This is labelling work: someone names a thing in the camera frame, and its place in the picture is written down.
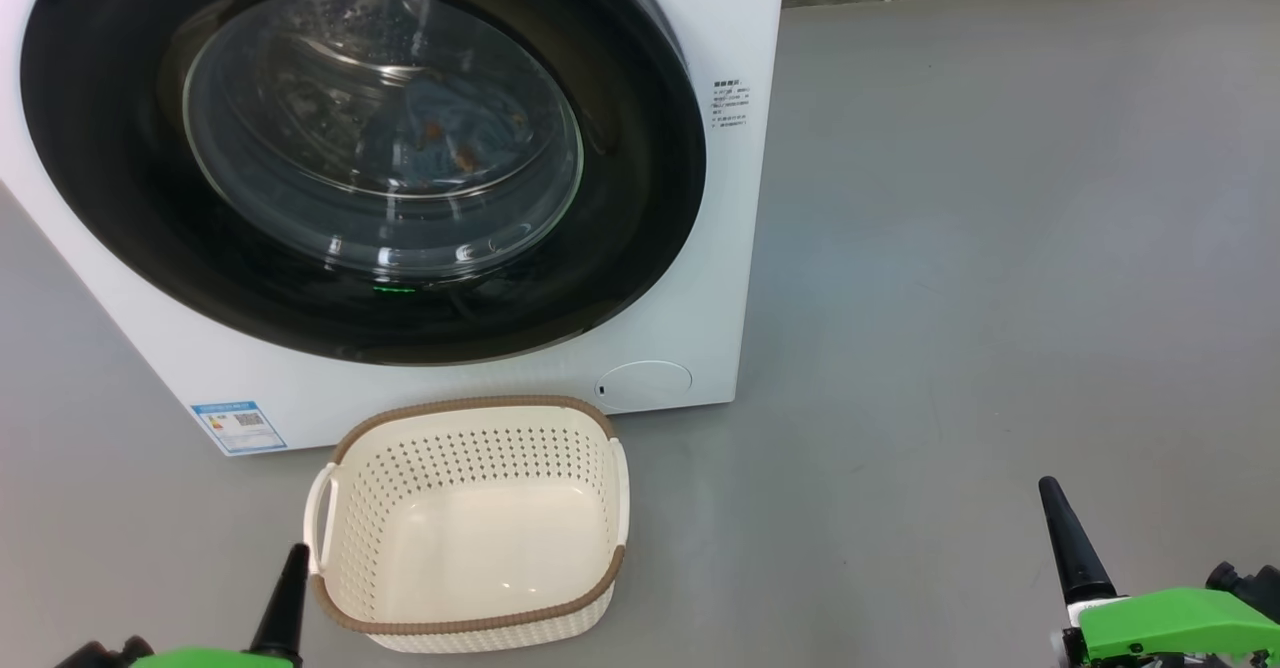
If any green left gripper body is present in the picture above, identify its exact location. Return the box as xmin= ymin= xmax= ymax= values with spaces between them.
xmin=130 ymin=648 xmax=301 ymax=668

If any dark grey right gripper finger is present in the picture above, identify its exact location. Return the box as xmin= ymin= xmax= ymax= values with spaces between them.
xmin=1038 ymin=476 xmax=1118 ymax=606

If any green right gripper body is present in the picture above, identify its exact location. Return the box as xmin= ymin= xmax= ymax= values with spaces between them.
xmin=1060 ymin=588 xmax=1280 ymax=665

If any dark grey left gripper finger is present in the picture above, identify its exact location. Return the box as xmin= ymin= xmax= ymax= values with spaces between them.
xmin=248 ymin=543 xmax=311 ymax=664

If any blue bear-print garment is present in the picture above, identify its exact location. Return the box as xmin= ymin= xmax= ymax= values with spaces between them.
xmin=400 ymin=83 xmax=531 ymax=179

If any black round washer door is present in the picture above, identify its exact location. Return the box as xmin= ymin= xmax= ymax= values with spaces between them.
xmin=20 ymin=0 xmax=708 ymax=367

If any white front-load washing machine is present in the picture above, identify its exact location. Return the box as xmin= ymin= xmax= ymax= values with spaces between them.
xmin=0 ymin=0 xmax=789 ymax=457

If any blue energy label sticker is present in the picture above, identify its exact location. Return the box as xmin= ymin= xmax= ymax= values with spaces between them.
xmin=190 ymin=400 xmax=288 ymax=456

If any cream perforated laundry basket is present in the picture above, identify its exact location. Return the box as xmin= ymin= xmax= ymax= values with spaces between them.
xmin=304 ymin=395 xmax=631 ymax=655

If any round white filter cover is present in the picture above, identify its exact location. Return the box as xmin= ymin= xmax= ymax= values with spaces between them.
xmin=595 ymin=360 xmax=693 ymax=412

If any small black text decal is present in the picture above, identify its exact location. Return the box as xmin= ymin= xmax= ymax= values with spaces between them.
xmin=712 ymin=78 xmax=753 ymax=134

